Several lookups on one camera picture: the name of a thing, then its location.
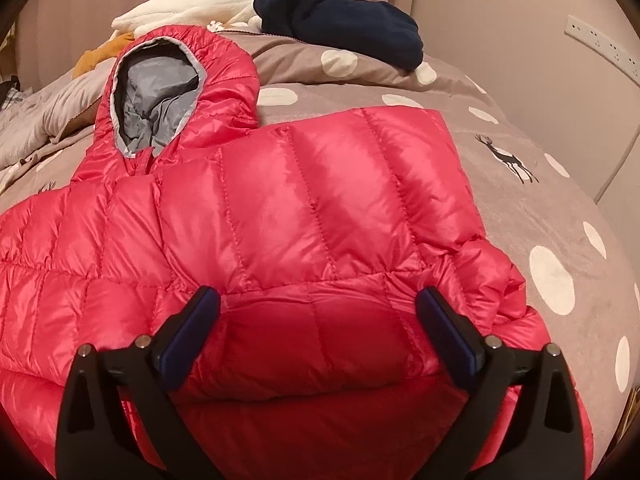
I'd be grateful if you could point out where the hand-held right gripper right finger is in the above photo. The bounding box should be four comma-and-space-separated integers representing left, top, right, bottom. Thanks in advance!
415, 285, 587, 480

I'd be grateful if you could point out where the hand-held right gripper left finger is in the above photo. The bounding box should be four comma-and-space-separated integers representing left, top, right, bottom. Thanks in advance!
54, 285, 223, 480

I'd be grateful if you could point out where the red hooded puffer jacket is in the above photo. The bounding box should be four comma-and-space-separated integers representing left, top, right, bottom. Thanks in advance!
0, 27, 596, 480

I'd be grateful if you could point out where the grey patterned quilt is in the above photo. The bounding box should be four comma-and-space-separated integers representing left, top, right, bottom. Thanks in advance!
0, 60, 121, 171

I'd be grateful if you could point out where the mustard yellow garment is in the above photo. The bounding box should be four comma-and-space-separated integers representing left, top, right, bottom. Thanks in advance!
72, 32, 136, 80

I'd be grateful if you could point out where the brown polka dot pillow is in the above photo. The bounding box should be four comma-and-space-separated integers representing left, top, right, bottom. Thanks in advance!
220, 29, 438, 88

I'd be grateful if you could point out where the dark cloth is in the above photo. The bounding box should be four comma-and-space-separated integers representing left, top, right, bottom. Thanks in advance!
0, 76, 22, 112

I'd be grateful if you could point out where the navy blue garment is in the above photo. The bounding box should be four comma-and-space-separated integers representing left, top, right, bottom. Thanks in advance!
252, 0, 425, 72

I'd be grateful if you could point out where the white fleece blanket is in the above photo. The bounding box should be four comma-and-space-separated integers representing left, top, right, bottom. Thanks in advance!
111, 0, 301, 36

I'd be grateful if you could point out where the white wall socket strip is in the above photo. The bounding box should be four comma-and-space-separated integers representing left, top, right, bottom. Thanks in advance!
565, 15, 640, 73

